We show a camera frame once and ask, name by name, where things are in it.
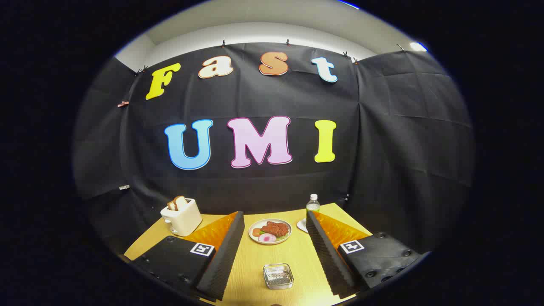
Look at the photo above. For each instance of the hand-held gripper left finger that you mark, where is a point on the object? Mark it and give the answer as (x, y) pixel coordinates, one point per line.
(225, 259)

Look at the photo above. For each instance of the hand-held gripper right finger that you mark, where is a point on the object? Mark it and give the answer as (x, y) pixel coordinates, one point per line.
(327, 255)

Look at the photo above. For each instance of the white square coaster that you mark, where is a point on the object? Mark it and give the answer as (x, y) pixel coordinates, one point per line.
(301, 225)

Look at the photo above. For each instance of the orange carrot piece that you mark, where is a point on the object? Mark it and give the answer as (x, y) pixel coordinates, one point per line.
(256, 232)

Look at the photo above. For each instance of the white oval food plate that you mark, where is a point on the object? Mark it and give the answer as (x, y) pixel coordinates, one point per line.
(254, 225)

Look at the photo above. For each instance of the pink ham slice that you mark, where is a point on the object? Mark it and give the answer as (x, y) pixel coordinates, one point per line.
(267, 238)

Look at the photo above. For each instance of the green lettuce leaf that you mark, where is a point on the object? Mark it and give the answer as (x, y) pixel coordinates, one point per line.
(279, 238)

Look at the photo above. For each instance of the green label water bottle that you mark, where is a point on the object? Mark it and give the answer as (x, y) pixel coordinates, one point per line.
(313, 206)

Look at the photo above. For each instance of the metal perforated basket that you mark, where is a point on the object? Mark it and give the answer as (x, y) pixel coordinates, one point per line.
(278, 276)

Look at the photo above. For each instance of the white toaster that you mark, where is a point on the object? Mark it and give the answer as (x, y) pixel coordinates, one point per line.
(185, 219)

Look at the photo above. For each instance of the brown steak piece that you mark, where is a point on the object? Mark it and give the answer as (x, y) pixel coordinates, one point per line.
(276, 228)

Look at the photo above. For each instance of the toast bread slice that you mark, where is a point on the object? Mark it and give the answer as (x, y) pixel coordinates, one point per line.
(179, 203)

